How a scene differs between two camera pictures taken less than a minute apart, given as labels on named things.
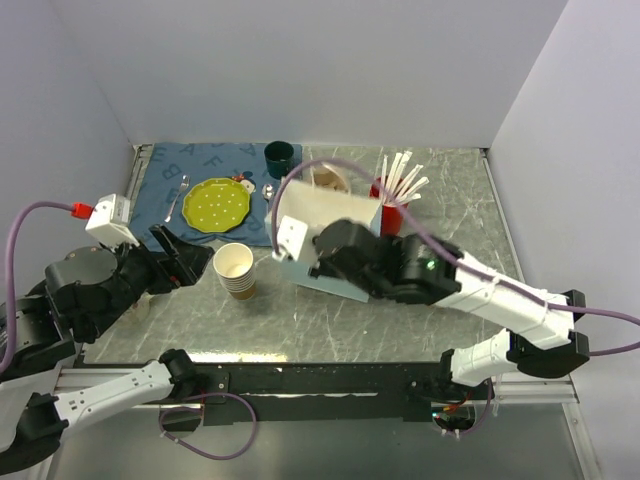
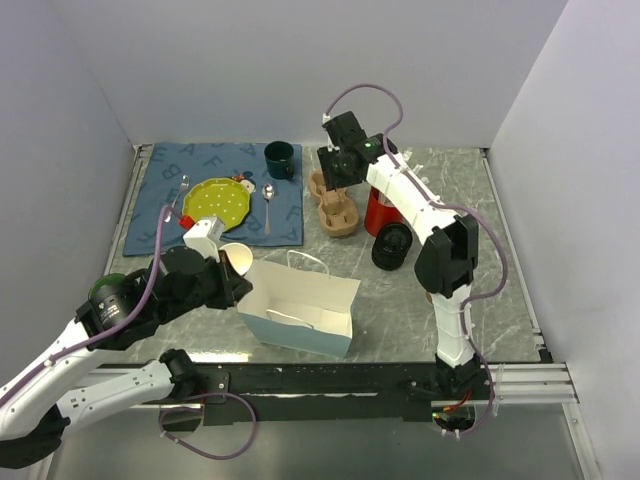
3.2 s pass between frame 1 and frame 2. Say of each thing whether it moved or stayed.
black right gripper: moved
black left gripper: moved
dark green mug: stayed
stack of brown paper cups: stayed
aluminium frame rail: stayed
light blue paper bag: moved
